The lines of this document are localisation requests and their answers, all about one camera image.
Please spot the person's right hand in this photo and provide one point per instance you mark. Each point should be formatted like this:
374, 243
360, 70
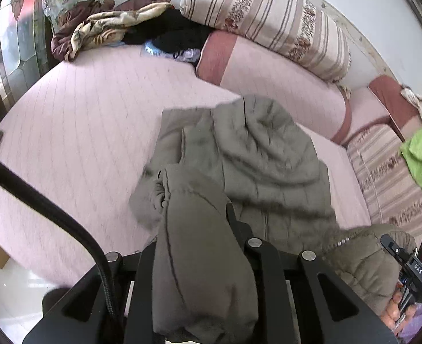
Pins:
393, 311

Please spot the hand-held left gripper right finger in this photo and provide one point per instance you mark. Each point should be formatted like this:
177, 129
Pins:
264, 268

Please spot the striped floral pillow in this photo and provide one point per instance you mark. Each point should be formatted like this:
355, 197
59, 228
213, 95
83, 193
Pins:
268, 10

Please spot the pink quilted bed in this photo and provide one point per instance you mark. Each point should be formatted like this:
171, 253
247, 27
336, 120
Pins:
71, 132

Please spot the brown and cream clothes pile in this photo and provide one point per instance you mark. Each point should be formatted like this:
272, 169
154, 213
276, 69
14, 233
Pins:
103, 25

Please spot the striped floral blanket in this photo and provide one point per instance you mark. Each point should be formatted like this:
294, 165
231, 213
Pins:
383, 179

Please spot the black clothing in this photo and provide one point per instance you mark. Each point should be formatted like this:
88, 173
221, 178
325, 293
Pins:
178, 32

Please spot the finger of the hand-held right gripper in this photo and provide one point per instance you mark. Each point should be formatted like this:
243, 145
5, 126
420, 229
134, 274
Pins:
393, 248

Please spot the stained glass window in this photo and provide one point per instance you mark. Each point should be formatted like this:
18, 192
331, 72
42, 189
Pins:
17, 53

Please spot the pink pillow with red band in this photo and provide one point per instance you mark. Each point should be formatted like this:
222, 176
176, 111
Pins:
268, 79
368, 107

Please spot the grey-green puffer jacket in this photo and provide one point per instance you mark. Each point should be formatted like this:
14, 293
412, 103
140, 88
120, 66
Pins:
268, 157

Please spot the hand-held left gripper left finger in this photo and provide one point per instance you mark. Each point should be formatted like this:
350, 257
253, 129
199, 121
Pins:
143, 294

